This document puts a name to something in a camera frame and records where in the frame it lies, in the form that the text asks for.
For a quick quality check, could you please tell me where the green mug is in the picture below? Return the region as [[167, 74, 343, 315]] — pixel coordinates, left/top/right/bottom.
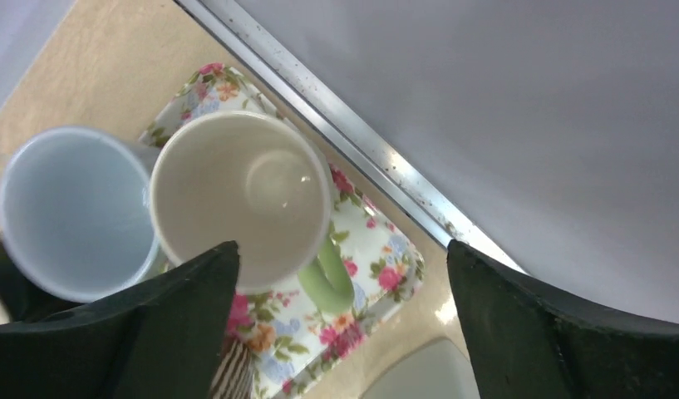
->
[[149, 111, 335, 294]]

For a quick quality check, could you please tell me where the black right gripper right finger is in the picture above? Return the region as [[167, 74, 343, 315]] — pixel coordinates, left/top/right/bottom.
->
[[447, 240, 679, 398]]

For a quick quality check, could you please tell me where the light grey mug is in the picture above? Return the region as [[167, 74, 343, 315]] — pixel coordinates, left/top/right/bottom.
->
[[0, 126, 165, 303]]

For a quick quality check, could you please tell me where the aluminium frame rail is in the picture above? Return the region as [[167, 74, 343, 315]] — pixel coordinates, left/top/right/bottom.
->
[[177, 0, 523, 272]]

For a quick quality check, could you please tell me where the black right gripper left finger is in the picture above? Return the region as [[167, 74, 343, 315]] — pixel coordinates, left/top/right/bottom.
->
[[0, 241, 240, 398]]

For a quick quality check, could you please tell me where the floral tray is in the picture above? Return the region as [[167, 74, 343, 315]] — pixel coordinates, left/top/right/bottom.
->
[[138, 62, 426, 399]]

